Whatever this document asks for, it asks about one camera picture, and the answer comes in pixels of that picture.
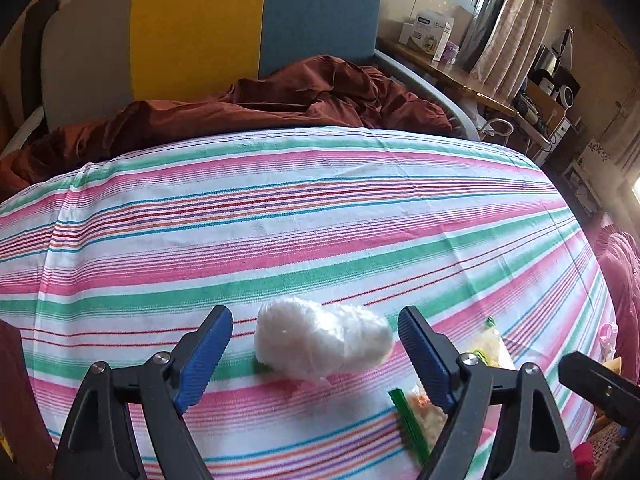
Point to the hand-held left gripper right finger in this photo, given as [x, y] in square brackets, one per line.
[425, 355]

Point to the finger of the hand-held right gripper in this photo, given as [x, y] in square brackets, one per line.
[595, 382]

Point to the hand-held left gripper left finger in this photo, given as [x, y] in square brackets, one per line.
[200, 360]

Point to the clear bag orange snacks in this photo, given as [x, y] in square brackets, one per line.
[422, 420]

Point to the white cotton bag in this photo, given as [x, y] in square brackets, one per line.
[320, 340]

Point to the clear bag yellow snacks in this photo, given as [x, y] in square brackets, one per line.
[492, 345]

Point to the striped bedsheet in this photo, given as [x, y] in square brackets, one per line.
[300, 220]

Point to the white floral box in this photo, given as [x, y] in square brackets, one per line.
[587, 175]

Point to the cardboard box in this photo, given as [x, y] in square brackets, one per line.
[545, 107]

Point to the wooden desk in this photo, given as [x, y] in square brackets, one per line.
[465, 80]

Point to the maroon blanket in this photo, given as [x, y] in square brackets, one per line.
[300, 95]

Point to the round white speaker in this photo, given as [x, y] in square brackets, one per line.
[566, 89]

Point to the small purple jar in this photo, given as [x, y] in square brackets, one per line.
[451, 52]

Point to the white box blue label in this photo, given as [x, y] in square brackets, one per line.
[425, 35]

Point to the grey yellow blue sofa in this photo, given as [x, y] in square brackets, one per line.
[200, 35]

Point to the pink patterned curtain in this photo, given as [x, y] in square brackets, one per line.
[510, 25]

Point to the black rolled mat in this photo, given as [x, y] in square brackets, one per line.
[35, 60]

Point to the grey bed rail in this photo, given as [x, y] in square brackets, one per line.
[440, 97]

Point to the white padded bed rail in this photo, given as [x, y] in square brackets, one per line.
[25, 130]

